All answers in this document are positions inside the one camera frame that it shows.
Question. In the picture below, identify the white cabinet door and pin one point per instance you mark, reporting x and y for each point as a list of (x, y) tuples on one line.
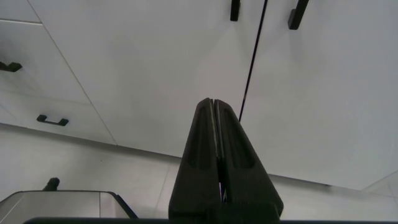
[(320, 99), (155, 77)]

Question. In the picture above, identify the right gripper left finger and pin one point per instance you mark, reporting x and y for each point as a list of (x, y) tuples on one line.
[(199, 174)]

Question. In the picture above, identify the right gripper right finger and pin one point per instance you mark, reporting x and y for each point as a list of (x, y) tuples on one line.
[(245, 180)]

